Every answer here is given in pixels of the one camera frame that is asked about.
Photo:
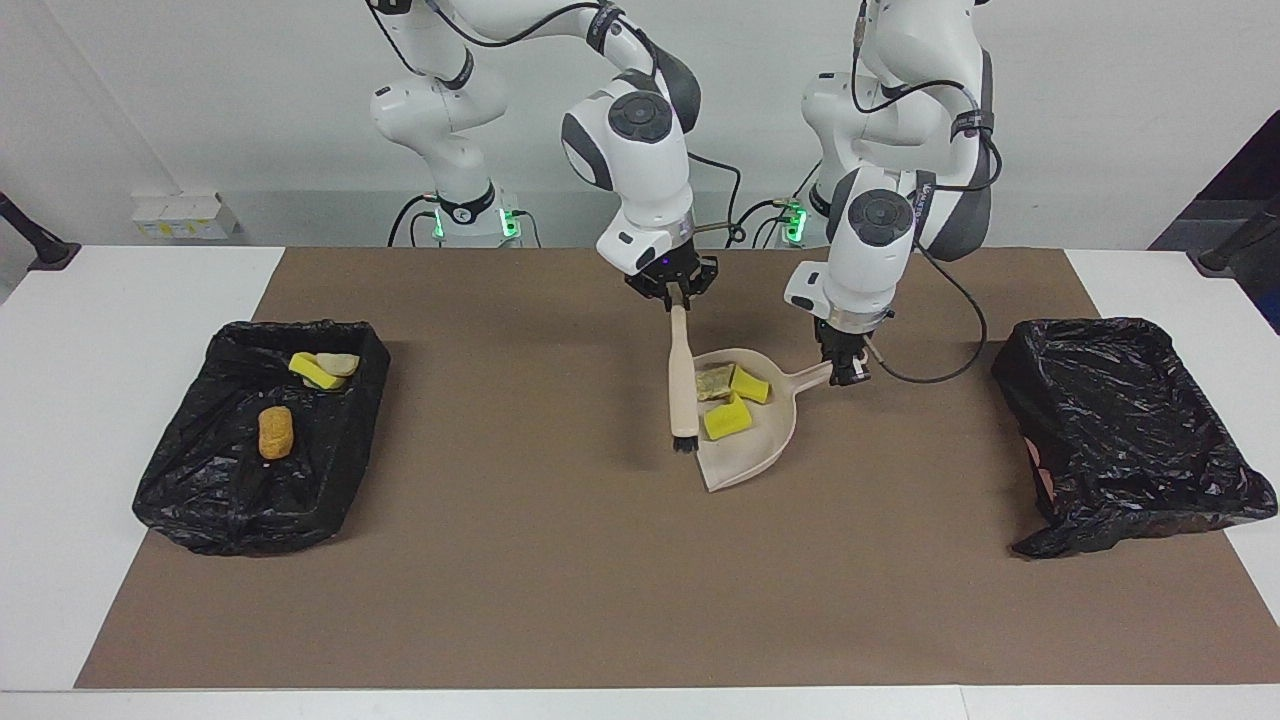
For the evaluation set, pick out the white box on table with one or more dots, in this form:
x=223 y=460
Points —
x=185 y=215

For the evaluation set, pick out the beige brush with black bristles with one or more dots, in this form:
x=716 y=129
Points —
x=682 y=380

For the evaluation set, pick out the brown oval bread loaf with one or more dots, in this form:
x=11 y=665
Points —
x=276 y=432

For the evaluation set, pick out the blocky yellow sponge piece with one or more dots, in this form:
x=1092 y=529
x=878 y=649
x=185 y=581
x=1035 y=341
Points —
x=312 y=371

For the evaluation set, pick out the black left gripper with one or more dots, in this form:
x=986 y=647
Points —
x=840 y=345

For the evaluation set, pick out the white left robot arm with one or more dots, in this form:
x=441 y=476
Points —
x=890 y=230

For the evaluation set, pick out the small yellow sponge wedge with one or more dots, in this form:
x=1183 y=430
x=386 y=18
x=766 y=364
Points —
x=750 y=384

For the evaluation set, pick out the pale tan foam chunk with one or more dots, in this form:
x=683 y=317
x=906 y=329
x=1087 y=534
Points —
x=712 y=384
x=342 y=363

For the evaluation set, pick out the pink bin with black bag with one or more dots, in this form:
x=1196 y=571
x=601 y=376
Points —
x=1120 y=430

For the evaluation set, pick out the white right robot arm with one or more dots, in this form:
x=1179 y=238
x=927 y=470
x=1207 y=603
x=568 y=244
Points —
x=630 y=150

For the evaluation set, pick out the brown paper table mat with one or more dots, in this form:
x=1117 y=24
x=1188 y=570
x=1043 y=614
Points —
x=600 y=600

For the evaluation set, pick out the beige plastic dustpan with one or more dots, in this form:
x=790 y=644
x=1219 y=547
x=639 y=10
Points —
x=750 y=445

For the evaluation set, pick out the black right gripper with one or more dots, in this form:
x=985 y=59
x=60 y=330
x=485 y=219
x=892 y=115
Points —
x=668 y=270

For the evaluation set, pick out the arched yellow sponge piece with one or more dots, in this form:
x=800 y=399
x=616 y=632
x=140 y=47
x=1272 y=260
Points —
x=727 y=418

